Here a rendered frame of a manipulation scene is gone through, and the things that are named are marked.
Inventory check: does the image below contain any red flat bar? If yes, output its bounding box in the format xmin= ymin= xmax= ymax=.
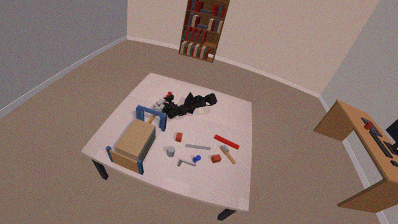
xmin=214 ymin=135 xmax=239 ymax=149

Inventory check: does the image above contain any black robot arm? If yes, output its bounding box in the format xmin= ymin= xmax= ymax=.
xmin=164 ymin=93 xmax=218 ymax=119

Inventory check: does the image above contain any grey cylinder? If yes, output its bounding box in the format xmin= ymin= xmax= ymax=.
xmin=167 ymin=146 xmax=175 ymax=157

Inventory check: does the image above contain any red cube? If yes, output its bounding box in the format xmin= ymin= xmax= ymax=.
xmin=175 ymin=133 xmax=182 ymax=142
xmin=211 ymin=154 xmax=221 ymax=163

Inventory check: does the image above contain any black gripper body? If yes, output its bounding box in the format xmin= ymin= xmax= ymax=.
xmin=167 ymin=94 xmax=177 ymax=110

